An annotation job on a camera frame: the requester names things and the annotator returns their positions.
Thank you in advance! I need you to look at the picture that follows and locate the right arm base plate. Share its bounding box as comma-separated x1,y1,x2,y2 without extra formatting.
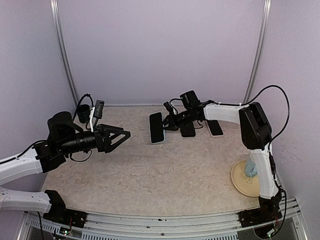
238,208,283,228

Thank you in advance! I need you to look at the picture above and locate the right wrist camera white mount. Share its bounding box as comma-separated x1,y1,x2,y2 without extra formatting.
163,101,177,115

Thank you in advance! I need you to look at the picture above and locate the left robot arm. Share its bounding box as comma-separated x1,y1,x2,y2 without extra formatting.
0,111,131,223

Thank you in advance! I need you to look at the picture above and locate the black phone case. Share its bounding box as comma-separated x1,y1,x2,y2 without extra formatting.
180,122,196,138

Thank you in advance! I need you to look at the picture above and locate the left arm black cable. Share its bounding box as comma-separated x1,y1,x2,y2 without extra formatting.
0,93,95,240

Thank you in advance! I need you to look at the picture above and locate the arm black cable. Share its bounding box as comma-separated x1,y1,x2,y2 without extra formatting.
169,84,291,146
0,93,95,240

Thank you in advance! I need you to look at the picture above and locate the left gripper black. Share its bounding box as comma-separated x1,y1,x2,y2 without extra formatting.
59,123,130,155

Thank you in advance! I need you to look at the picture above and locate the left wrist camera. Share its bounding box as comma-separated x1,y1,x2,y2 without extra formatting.
89,99,105,132

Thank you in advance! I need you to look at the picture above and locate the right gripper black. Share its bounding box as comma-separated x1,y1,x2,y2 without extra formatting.
159,107,197,130

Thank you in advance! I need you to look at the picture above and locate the light blue phone case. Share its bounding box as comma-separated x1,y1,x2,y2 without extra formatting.
148,111,166,145

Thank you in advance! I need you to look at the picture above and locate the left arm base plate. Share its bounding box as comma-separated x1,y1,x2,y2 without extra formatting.
43,208,88,229

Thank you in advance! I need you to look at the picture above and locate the light blue mug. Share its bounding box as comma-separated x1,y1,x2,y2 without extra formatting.
244,155,258,178

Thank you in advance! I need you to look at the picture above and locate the front aluminium rail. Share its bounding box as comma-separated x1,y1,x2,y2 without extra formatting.
14,197,308,240

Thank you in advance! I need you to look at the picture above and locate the beige plate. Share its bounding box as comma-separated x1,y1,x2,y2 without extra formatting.
230,160,260,198

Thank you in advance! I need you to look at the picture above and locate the black cylindrical cup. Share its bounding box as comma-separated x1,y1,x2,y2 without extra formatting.
76,104,91,124

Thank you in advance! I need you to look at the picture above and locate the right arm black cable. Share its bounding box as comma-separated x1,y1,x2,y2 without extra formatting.
169,84,291,146

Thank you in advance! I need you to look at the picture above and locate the aluminium frame post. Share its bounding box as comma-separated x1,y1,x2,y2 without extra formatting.
50,0,79,106
243,0,272,103

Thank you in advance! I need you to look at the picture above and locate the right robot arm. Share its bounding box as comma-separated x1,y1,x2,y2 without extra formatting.
161,90,283,225

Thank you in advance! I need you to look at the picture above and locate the left aluminium frame post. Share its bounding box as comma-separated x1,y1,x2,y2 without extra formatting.
50,0,79,106

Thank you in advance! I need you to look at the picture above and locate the right aluminium frame post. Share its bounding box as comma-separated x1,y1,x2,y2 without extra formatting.
243,0,272,103

